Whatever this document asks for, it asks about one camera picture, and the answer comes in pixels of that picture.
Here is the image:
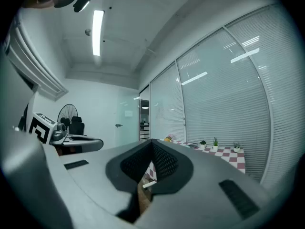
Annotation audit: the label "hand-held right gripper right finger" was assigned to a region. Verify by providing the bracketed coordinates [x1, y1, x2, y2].
[134, 139, 279, 229]

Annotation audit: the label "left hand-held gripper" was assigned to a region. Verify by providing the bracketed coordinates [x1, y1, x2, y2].
[28, 112, 104, 152]

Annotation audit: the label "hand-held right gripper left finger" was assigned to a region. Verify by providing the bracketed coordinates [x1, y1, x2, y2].
[44, 139, 153, 229]

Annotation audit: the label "black office chair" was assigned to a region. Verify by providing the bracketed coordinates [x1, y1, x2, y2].
[69, 116, 86, 136]

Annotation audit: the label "black standing fan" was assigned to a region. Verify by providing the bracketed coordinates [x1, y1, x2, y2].
[57, 104, 81, 135]

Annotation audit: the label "pink white checkered tablecloth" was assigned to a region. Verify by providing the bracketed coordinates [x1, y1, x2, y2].
[142, 138, 246, 183]

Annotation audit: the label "frosted glass door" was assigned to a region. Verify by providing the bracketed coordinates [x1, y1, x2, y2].
[114, 87, 141, 148]

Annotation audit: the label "white venetian window blinds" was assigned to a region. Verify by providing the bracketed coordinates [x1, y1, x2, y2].
[150, 3, 302, 190]

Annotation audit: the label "white ceiling air vent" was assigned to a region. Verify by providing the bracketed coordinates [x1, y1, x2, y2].
[6, 20, 69, 102]

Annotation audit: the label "long ceiling light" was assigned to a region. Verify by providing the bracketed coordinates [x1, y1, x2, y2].
[92, 10, 105, 57]

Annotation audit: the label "black head-mounted camera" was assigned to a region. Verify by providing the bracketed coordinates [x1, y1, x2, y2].
[72, 0, 97, 13]

